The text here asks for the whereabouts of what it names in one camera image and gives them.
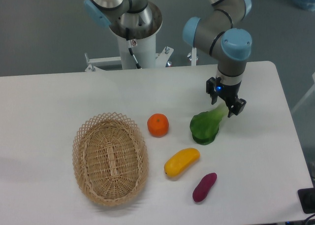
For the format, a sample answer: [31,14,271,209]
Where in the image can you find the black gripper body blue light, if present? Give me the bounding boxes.
[215,77,241,104]

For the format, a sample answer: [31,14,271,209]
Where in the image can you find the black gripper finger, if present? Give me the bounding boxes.
[206,77,221,105]
[226,97,247,118]

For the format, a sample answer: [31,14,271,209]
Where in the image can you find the green leafy vegetable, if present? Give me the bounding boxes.
[189,103,228,145]

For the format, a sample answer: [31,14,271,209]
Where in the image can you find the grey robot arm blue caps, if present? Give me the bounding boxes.
[84,0,252,115]

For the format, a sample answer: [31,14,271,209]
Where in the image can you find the orange tangerine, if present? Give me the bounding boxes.
[147,113,169,137]

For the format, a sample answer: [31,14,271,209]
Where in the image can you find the yellow mango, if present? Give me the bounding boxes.
[164,148,200,177]

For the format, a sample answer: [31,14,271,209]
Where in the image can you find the purple sweet potato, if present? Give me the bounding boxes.
[192,172,218,203]

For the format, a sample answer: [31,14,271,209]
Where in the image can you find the black device at table edge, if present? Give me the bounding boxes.
[298,188,315,214]

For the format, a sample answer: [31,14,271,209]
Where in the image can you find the woven wicker basket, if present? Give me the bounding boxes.
[72,112,149,206]

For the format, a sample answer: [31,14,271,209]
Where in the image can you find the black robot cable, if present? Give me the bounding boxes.
[125,27,143,69]

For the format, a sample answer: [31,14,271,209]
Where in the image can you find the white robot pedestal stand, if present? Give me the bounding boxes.
[84,0,174,71]

